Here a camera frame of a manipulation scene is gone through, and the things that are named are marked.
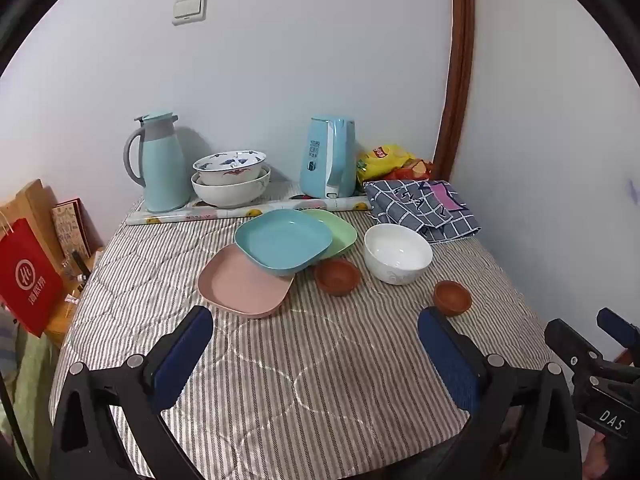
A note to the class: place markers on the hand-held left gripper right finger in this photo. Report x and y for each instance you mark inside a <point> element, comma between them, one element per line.
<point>447,355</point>

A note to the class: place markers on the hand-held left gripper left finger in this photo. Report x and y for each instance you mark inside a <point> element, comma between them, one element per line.
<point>182,360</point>

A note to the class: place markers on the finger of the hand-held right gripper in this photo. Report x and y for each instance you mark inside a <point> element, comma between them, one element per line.
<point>570,345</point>
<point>617,325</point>

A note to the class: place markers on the small brown bowl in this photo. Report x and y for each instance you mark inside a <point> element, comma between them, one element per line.
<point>337,277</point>
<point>452,298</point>

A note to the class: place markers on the green plate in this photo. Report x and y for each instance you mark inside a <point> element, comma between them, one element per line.
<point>340,232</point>

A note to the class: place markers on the person's right hand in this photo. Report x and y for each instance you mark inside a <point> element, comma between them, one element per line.
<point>596,460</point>

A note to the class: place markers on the pink plate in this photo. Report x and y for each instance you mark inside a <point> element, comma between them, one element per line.
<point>240,287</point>

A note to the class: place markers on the wooden side table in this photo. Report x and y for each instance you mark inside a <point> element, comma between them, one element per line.
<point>75,305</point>

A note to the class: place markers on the striped quilted table cover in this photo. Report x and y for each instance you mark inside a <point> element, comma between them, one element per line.
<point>310,360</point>

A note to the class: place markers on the fruit print paper roll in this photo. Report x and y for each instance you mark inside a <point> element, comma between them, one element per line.
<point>200,213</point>

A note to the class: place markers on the folded grey checked cloth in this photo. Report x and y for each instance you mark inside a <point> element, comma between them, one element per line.
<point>415,210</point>

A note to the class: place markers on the blue plate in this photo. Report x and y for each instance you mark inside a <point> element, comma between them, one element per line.
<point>280,240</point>

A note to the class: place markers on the green cloth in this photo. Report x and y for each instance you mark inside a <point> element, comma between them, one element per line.
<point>30,390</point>

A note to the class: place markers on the large red patterned white bowl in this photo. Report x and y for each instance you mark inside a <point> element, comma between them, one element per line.
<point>230,194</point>

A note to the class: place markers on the patterned cardboard box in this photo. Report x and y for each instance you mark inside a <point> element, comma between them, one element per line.
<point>70,227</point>

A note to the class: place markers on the red paper bag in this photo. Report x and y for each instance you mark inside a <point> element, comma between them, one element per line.
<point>27,280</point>

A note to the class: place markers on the red snack bag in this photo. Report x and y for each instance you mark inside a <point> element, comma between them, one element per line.
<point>417,169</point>

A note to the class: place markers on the light blue thermos jug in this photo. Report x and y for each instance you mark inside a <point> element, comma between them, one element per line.
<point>162,170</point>

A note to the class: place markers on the blue patterned porcelain bowl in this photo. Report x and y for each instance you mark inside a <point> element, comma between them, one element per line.
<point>225,172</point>

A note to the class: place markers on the yellow snack bag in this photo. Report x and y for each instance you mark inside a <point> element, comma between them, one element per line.
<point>382,160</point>

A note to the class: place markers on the brown paper bag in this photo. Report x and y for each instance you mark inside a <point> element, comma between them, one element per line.
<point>32,205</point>

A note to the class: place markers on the light blue electric kettle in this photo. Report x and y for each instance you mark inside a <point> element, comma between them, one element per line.
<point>325,155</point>

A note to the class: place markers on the brown wooden door frame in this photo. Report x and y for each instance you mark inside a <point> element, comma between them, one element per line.
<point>457,85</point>

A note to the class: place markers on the white light switch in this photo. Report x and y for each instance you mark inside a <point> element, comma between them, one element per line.
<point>190,9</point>

